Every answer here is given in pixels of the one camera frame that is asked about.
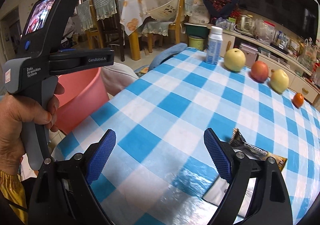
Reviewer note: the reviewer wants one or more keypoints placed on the white blue milk bottle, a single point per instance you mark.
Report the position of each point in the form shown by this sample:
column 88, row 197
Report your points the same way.
column 214, row 45

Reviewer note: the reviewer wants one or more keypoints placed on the white stool cushion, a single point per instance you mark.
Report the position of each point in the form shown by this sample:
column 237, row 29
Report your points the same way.
column 117, row 77

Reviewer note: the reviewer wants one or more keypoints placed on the blue white checkered tablecloth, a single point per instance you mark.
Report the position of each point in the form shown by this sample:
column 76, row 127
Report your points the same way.
column 160, row 168

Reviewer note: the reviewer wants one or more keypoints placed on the red apple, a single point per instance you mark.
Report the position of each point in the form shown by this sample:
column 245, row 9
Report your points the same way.
column 259, row 71

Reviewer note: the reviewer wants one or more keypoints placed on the green plastic bucket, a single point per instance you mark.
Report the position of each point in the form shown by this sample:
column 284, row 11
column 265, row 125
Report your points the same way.
column 196, row 42

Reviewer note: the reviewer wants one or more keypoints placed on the black television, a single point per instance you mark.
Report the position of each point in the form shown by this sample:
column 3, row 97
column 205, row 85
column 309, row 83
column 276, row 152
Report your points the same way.
column 299, row 16

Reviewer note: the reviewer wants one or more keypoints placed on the wooden chair with lace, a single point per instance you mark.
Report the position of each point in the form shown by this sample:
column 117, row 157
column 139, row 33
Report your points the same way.
column 184, row 9

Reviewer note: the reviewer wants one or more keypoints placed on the pink storage box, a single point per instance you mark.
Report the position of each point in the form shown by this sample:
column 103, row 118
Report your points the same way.
column 250, row 52

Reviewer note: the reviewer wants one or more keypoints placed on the white electric kettle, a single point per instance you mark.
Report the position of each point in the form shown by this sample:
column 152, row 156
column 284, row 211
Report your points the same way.
column 245, row 24

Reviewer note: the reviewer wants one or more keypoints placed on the yellow pear near orange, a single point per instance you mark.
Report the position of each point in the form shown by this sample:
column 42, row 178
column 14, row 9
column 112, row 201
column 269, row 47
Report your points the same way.
column 279, row 81

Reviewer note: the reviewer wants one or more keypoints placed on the coffeemix stick sachet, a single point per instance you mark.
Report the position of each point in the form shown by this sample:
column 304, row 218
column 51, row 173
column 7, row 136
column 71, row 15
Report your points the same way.
column 238, row 142

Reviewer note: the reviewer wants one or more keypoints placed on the pink plastic basin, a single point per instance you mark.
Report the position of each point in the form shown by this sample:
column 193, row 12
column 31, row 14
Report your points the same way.
column 84, row 94

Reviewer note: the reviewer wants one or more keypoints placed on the small orange tangerine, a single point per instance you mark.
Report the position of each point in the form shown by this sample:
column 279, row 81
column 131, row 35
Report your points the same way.
column 298, row 100

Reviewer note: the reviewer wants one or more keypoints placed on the white blue pouch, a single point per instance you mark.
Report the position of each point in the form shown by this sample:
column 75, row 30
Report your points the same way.
column 220, row 188

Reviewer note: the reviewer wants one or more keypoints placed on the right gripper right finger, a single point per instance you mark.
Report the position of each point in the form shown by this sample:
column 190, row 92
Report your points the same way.
column 270, row 203

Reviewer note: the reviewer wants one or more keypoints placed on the yellow pear near bottle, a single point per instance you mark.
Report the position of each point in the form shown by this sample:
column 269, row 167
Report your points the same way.
column 234, row 59

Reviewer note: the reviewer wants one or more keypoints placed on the blue folded cloth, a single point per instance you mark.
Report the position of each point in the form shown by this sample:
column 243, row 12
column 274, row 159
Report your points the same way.
column 167, row 54

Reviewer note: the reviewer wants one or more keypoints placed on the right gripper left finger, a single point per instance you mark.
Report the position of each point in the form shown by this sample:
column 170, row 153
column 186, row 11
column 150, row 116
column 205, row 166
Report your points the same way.
column 62, row 192

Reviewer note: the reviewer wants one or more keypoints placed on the dark blue flower bouquet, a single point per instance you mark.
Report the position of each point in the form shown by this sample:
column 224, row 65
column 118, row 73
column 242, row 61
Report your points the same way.
column 220, row 8

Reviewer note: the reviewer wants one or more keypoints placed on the cream tv cabinet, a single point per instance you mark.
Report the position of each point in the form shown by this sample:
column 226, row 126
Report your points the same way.
column 274, row 60

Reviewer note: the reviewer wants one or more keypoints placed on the wooden dining table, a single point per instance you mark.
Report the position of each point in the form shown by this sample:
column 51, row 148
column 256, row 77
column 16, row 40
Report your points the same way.
column 137, row 24

